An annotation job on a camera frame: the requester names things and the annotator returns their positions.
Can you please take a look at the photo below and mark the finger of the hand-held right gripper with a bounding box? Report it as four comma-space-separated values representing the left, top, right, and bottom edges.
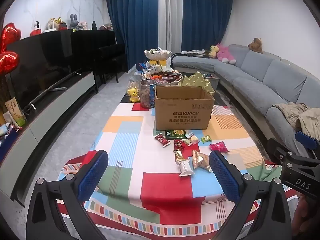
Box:
295, 131, 320, 159
266, 138, 292, 166

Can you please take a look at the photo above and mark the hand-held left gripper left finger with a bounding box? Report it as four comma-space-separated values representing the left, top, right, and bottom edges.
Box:
26, 150, 110, 240

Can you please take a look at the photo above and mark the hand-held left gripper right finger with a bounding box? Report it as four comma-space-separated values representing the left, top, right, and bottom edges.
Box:
209, 151, 292, 240

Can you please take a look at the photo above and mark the silver white snack packet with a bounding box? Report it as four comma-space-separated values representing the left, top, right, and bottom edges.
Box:
176, 158, 196, 177

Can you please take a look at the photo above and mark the clear packet with white cake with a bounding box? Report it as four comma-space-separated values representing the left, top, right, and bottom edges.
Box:
185, 132, 201, 145

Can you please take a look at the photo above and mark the green cracker packet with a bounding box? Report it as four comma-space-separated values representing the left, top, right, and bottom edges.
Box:
165, 129, 187, 140

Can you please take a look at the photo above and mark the red white snack packet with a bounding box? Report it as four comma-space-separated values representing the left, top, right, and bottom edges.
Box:
154, 133, 171, 148

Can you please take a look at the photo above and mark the brown cardboard box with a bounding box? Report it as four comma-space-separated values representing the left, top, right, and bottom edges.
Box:
154, 85, 215, 131

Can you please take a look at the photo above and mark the person's right hand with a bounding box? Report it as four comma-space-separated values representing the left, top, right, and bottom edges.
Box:
294, 196, 320, 240

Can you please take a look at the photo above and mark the beige gold snack packet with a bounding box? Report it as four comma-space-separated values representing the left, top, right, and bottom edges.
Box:
199, 153, 212, 173
191, 150, 203, 170

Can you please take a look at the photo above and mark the pink snack packet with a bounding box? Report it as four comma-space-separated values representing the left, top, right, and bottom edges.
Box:
209, 142, 229, 153

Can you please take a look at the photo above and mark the colourful patchwork tablecloth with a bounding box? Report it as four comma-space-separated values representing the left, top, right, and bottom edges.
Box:
56, 101, 298, 240

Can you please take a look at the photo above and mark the grey corner sofa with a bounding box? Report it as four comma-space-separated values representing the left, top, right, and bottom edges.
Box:
172, 44, 320, 155

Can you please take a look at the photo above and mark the grey television cabinet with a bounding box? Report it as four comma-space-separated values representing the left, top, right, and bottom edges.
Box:
0, 70, 98, 207

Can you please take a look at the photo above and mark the yellow bear figure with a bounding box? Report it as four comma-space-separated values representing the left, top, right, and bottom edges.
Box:
127, 88, 140, 103

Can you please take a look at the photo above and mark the grey side table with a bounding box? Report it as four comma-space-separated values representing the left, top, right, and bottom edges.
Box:
200, 73, 221, 91

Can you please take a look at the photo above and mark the clear jar of nuts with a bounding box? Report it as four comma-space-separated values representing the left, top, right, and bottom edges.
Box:
140, 79, 158, 109

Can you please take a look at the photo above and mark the gold gift box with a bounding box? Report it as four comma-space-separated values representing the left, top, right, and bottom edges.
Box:
178, 71, 215, 96

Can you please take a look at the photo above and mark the paper gift bag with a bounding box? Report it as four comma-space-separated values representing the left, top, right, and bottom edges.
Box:
4, 97, 27, 127

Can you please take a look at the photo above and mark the clear plastic bag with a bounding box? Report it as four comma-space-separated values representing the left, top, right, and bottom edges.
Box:
128, 73, 146, 93

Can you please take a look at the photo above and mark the brown teddy bear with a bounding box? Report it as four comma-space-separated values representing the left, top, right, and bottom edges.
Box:
248, 38, 263, 54

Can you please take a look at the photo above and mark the pink plush toy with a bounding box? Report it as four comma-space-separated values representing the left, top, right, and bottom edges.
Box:
216, 43, 237, 64

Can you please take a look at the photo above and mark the snack tray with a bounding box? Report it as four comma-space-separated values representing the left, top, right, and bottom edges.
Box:
142, 69, 183, 84

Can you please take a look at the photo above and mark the black television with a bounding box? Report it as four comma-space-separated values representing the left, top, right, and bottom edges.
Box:
6, 31, 82, 111

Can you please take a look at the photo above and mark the clutter of papers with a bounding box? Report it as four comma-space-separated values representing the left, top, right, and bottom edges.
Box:
181, 49, 211, 57

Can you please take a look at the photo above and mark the black upright piano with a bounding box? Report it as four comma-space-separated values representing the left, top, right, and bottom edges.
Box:
60, 28, 126, 84

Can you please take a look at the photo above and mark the white lotus bowl stand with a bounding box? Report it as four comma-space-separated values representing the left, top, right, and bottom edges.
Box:
144, 49, 173, 70

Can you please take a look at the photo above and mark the red heart balloon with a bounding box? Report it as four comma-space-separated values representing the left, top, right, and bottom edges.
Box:
0, 52, 20, 76
0, 22, 22, 53

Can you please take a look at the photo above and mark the blue curtain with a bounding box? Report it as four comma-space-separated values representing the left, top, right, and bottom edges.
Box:
182, 0, 234, 53
104, 0, 159, 72

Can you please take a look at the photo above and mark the white router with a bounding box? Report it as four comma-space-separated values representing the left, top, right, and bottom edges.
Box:
45, 20, 60, 33

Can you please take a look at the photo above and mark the grey rabbit plush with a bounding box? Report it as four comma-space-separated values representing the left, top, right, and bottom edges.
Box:
69, 13, 79, 29

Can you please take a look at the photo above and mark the grey sheer curtain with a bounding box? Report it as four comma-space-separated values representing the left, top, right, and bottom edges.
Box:
158, 0, 184, 53

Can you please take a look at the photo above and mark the white security camera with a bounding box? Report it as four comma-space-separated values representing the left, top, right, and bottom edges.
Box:
30, 21, 42, 37

